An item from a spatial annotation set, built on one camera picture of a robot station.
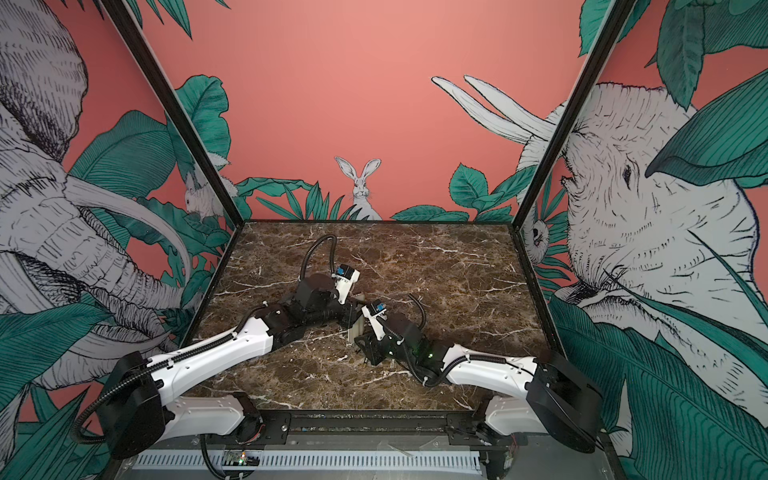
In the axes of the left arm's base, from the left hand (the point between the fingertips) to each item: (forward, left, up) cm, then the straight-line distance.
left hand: (368, 303), depth 77 cm
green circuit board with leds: (-31, +31, -18) cm, 47 cm away
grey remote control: (-6, +3, -4) cm, 8 cm away
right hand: (-7, +4, -5) cm, 10 cm away
